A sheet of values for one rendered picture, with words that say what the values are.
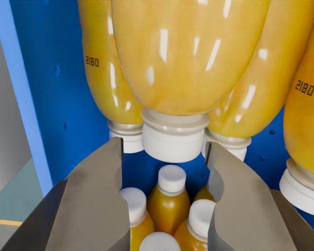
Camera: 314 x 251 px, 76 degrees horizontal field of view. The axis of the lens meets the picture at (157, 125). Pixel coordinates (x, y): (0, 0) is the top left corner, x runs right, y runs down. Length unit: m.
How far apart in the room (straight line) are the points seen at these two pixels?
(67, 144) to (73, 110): 0.03
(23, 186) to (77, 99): 1.85
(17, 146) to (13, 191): 1.61
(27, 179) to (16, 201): 0.30
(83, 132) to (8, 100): 0.28
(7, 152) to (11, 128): 0.05
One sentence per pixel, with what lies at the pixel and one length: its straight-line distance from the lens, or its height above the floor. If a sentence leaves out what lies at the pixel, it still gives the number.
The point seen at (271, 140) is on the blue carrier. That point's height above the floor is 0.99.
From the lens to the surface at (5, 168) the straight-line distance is 0.50.
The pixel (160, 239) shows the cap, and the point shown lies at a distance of 0.22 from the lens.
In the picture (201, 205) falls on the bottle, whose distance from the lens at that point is 0.26.
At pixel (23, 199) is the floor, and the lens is 2.14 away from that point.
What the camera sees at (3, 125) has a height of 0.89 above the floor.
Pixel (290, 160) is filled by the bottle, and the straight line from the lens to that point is 0.18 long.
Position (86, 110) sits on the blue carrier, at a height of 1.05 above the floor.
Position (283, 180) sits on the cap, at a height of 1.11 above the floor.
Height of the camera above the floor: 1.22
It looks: 63 degrees down
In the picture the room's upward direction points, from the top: 179 degrees counter-clockwise
